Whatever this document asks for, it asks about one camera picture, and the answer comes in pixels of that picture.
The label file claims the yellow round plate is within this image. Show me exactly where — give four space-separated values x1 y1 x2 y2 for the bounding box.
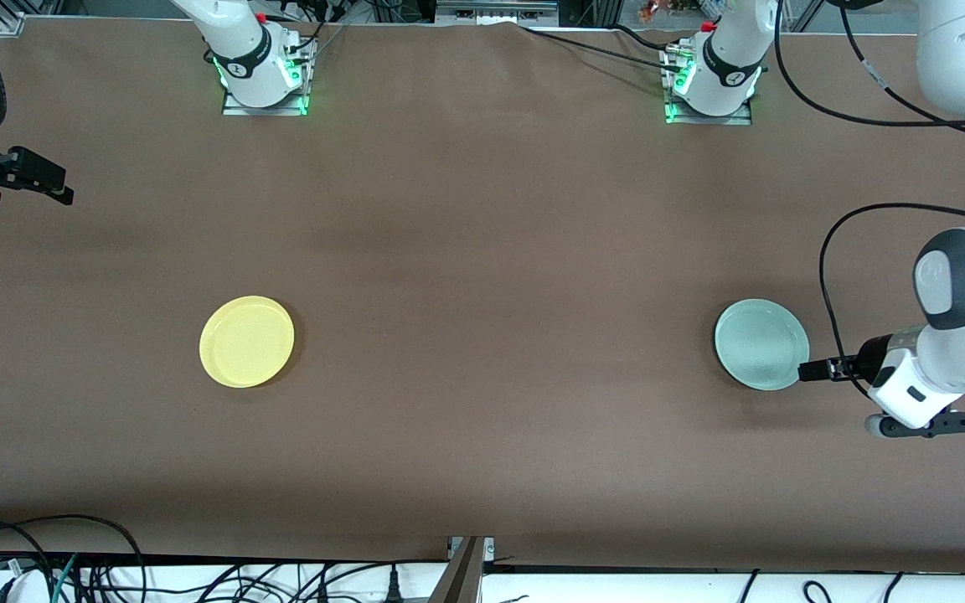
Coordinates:
199 295 296 389

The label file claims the aluminium profile bar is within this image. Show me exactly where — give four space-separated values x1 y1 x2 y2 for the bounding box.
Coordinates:
428 536 488 603

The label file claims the light green round plate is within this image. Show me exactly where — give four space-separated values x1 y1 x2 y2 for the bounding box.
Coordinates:
715 298 810 392

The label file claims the long looping black cable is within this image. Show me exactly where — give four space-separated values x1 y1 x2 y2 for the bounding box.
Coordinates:
0 513 147 603

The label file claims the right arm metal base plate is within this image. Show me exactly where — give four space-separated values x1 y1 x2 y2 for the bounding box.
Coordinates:
221 38 317 116

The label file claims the teal cable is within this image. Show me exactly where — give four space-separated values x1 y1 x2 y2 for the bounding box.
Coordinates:
51 553 80 603

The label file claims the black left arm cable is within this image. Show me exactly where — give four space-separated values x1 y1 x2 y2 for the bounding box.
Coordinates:
771 0 965 382

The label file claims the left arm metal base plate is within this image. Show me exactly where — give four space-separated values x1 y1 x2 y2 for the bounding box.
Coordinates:
661 46 754 126

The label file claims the black cable on table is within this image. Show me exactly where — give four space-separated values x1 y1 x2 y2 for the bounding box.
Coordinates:
608 23 684 53
519 23 684 75

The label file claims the silver metal corner bracket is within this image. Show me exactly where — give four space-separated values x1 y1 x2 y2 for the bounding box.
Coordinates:
447 536 496 560

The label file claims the grey metal device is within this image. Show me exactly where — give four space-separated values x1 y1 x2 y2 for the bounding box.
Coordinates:
435 0 559 26

